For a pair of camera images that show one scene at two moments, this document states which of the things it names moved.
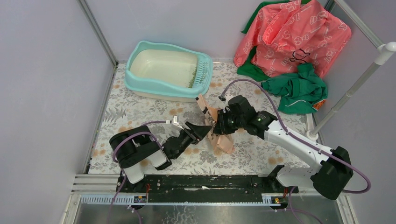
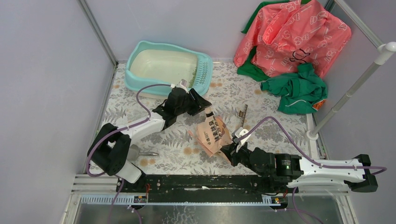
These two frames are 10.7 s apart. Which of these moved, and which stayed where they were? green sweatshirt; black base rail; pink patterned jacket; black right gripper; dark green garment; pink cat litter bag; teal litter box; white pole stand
Moved: black right gripper; pink cat litter bag
Stayed: white pole stand; teal litter box; green sweatshirt; dark green garment; pink patterned jacket; black base rail
